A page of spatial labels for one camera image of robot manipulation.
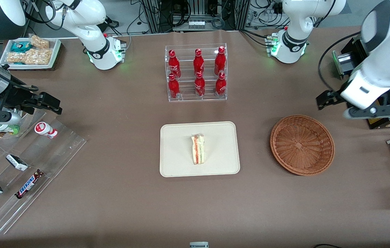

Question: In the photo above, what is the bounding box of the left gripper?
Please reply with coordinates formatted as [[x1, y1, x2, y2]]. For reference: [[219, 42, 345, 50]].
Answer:
[[316, 67, 389, 111]]

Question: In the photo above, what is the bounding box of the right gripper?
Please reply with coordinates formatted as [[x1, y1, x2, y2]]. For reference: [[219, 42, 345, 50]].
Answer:
[[0, 83, 63, 115]]

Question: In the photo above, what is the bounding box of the triangular sandwich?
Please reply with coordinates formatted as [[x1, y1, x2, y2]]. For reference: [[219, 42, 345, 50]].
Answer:
[[191, 134, 205, 165]]

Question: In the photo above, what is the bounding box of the white snack tray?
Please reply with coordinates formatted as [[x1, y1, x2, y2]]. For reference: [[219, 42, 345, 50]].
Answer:
[[0, 37, 61, 70]]

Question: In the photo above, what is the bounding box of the round brown wicker basket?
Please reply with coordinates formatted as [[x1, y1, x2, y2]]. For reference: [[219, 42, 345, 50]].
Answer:
[[270, 115, 336, 176]]

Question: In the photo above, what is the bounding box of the cream rectangular serving tray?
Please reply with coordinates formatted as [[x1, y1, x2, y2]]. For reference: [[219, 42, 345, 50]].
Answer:
[[160, 121, 241, 178]]

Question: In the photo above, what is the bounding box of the white red yogurt bottle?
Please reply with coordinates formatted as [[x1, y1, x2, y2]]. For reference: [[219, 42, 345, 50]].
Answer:
[[34, 122, 58, 139]]

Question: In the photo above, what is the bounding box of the clear acrylic stepped stand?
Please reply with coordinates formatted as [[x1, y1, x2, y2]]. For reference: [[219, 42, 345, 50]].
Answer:
[[0, 110, 87, 235]]

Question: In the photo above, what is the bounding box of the large rice cracker packet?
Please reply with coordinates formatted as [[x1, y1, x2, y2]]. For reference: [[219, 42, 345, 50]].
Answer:
[[7, 48, 53, 65]]

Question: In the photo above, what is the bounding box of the black machine with yellow panel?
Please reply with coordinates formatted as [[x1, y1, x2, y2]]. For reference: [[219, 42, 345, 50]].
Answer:
[[332, 34, 390, 130]]

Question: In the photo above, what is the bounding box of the small rice cracker packet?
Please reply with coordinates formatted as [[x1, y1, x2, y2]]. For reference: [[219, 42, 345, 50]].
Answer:
[[29, 34, 50, 49]]

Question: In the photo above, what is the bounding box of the teal snack packet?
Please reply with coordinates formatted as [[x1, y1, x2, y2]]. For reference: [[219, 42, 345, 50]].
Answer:
[[10, 41, 32, 53]]

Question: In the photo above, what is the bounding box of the Snickers chocolate bar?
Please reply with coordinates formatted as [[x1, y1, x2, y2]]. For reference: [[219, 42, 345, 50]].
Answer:
[[15, 169, 44, 199]]

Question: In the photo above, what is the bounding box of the red cola bottle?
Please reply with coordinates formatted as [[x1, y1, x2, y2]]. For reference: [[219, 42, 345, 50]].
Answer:
[[214, 46, 226, 75], [193, 49, 205, 77], [168, 74, 181, 99], [194, 71, 206, 97], [168, 50, 181, 79], [215, 72, 227, 96]]

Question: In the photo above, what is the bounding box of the clear acrylic bottle rack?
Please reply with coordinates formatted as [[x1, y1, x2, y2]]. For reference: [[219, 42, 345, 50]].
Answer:
[[164, 43, 228, 102]]

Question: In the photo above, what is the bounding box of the aluminium equipment rack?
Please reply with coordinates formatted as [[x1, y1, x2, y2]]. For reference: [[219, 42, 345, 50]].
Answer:
[[141, 0, 250, 33]]

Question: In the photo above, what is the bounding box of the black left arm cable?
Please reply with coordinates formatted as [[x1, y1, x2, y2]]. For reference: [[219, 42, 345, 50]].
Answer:
[[318, 31, 362, 92]]

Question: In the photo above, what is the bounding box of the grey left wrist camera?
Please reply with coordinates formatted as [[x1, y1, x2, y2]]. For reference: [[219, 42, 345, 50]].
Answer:
[[343, 104, 390, 120]]

